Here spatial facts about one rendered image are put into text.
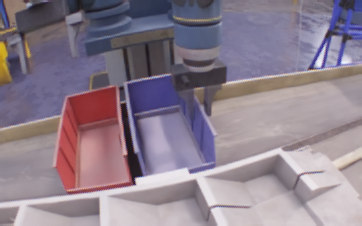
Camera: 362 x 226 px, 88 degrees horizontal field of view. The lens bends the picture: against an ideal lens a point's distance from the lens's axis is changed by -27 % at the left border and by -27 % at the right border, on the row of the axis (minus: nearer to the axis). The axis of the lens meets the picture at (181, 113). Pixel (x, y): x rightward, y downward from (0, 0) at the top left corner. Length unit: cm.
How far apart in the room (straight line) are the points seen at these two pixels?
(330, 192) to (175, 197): 29
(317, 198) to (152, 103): 63
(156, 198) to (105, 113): 48
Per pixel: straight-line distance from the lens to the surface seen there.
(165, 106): 87
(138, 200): 44
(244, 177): 48
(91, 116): 87
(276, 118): 90
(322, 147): 85
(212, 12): 51
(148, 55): 168
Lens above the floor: 129
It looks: 37 degrees down
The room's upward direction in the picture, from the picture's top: 3 degrees counter-clockwise
